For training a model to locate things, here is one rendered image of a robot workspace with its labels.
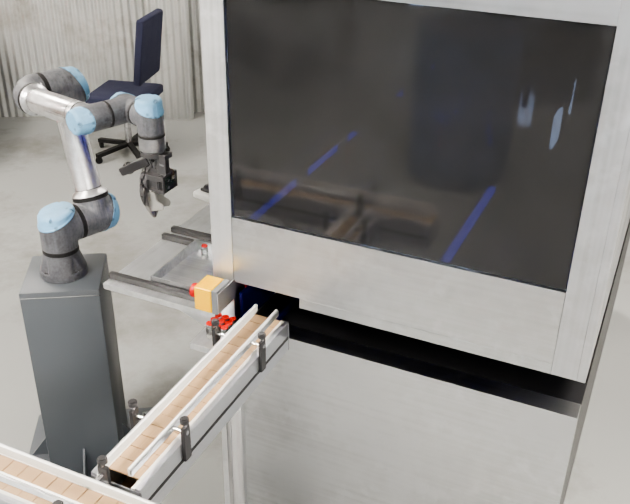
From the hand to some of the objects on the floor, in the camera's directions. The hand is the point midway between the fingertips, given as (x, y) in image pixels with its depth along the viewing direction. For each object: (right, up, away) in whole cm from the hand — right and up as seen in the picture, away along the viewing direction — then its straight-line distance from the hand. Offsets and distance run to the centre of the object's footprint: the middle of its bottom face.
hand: (152, 212), depth 241 cm
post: (+22, -107, +34) cm, 114 cm away
